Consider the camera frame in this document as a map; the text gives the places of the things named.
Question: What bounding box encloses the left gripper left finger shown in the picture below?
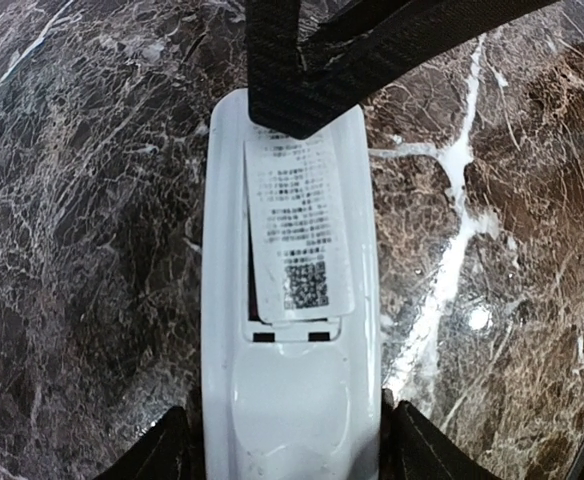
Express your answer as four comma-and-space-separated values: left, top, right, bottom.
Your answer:
95, 406, 191, 480

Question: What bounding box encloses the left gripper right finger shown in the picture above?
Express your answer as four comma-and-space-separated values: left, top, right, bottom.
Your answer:
384, 401, 498, 480

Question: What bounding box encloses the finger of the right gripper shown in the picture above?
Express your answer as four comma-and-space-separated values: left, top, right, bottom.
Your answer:
245, 0, 547, 139

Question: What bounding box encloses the white remote control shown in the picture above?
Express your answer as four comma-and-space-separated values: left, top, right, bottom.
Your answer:
201, 89, 381, 479

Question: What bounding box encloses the white battery cover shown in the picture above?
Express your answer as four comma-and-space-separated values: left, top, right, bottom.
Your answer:
244, 129, 355, 323

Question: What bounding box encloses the blue battery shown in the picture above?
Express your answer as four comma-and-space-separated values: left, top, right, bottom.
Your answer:
248, 241, 261, 322

